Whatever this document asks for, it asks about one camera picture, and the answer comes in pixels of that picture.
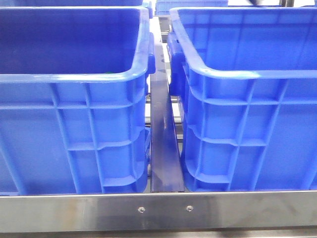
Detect steel front rail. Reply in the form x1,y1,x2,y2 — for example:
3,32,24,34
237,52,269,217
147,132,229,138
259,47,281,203
0,191,317,233

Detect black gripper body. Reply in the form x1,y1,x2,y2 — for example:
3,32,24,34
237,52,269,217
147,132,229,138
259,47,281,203
248,0,266,5

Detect far blue crate left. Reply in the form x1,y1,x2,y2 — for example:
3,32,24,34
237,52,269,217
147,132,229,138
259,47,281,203
0,0,152,9

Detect steel divider bar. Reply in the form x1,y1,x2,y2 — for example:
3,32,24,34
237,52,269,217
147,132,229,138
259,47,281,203
150,41,185,193

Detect left rail screw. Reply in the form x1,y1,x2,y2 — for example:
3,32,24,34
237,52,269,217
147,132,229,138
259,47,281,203
138,207,146,213

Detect left blue plastic crate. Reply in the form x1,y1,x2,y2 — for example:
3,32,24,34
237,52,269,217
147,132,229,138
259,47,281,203
0,6,155,196

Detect rail screw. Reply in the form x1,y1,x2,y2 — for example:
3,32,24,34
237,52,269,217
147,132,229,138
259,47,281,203
186,205,194,212
138,207,146,213

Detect far blue crate centre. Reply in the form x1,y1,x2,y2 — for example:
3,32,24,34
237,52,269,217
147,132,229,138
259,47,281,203
155,0,228,15

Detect blue plastic crate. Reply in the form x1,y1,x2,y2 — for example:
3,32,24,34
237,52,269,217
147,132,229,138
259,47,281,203
170,7,317,192
0,6,155,196

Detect right rail screw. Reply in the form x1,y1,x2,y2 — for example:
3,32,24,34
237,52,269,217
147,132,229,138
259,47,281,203
186,205,194,212

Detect right blue plastic crate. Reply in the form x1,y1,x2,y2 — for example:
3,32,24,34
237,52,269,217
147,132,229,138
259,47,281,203
170,7,317,192

